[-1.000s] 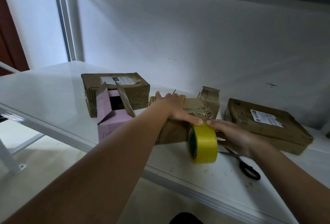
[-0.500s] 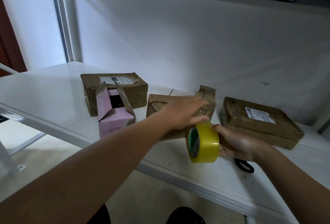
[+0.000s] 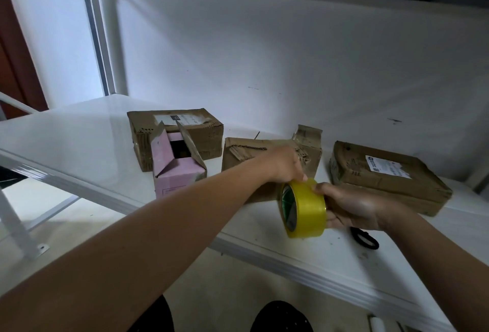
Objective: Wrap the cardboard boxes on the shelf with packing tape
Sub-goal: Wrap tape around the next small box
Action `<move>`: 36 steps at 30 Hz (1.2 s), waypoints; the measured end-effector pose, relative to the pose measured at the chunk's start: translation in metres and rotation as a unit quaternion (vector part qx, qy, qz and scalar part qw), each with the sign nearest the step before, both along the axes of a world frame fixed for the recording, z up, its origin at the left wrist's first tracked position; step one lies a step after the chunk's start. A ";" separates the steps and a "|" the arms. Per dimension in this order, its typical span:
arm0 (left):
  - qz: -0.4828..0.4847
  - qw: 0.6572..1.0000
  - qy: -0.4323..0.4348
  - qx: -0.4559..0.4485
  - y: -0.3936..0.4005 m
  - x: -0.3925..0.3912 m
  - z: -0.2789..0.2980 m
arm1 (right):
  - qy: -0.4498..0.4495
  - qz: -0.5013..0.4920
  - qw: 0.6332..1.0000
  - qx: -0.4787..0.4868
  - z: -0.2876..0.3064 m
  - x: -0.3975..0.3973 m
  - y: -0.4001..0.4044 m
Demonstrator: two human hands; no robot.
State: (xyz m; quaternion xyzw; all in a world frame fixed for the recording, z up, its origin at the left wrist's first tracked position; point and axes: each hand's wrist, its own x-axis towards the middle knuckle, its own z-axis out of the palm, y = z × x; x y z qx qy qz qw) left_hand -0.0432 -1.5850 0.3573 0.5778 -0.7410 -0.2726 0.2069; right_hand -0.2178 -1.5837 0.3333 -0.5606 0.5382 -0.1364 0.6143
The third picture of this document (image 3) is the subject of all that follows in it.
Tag person's left hand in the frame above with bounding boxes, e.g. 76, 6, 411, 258
254, 145, 310, 186

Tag person's right hand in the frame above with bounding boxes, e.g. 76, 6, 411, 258
314, 181, 400, 232

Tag black handled scissors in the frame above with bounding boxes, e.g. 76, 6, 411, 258
349, 225, 381, 251

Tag small cardboard box red label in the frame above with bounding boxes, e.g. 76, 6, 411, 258
292, 124, 323, 176

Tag corrugated cardboard box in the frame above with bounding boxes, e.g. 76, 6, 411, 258
222, 137, 322, 204

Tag yellow tape roll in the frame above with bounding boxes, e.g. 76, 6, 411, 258
278, 178, 330, 239

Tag pink carton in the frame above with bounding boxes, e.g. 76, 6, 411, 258
149, 122, 209, 200

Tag long cardboard box white label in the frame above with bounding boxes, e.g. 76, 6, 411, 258
127, 108, 225, 173

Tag person's left forearm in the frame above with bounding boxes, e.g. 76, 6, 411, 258
0, 156, 272, 332

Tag person's right forearm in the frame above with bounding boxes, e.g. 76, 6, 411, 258
382, 209, 489, 332

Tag person's black trousers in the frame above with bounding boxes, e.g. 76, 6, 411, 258
126, 294, 314, 332

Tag white tube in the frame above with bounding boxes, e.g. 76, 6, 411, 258
368, 314, 387, 332

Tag white metal shelf rack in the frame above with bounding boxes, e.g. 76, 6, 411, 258
0, 0, 489, 332

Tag perforated white metal rack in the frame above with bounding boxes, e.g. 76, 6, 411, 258
0, 91, 81, 260

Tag red-brown door frame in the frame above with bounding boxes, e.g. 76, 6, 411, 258
0, 0, 49, 120

